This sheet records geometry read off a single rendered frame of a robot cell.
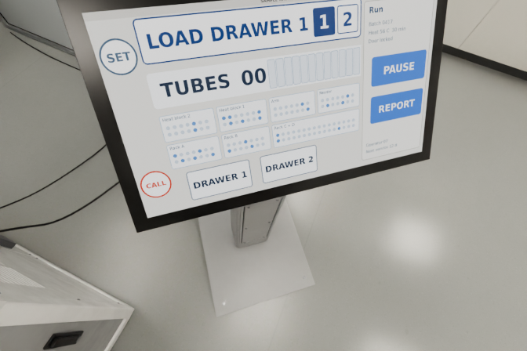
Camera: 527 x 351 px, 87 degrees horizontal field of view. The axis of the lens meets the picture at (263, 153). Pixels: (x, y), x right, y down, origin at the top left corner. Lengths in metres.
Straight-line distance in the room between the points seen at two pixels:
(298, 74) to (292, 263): 1.09
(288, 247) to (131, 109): 1.13
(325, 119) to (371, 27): 0.14
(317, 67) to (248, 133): 0.14
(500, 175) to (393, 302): 1.08
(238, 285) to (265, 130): 1.03
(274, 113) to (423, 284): 1.37
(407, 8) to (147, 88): 0.38
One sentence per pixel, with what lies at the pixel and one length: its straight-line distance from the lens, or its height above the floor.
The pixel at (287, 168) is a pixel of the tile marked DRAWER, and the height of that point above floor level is 1.00.
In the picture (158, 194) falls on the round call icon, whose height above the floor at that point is 1.00.
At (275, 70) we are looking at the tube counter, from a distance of 0.40.
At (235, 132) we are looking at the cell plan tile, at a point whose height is 1.06.
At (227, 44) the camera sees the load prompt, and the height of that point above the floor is 1.15.
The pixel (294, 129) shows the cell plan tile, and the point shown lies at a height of 1.05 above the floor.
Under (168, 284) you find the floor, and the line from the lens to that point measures 1.42.
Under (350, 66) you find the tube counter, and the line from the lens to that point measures 0.45.
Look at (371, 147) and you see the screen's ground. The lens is 0.50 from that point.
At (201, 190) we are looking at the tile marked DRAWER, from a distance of 0.42.
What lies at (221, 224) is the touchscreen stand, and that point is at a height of 0.04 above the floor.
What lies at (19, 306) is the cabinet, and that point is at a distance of 0.76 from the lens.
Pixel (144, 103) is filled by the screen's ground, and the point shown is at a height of 1.10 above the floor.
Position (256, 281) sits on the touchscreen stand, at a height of 0.03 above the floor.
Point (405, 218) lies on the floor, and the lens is 1.70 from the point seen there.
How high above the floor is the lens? 1.39
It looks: 60 degrees down
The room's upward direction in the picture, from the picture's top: 10 degrees clockwise
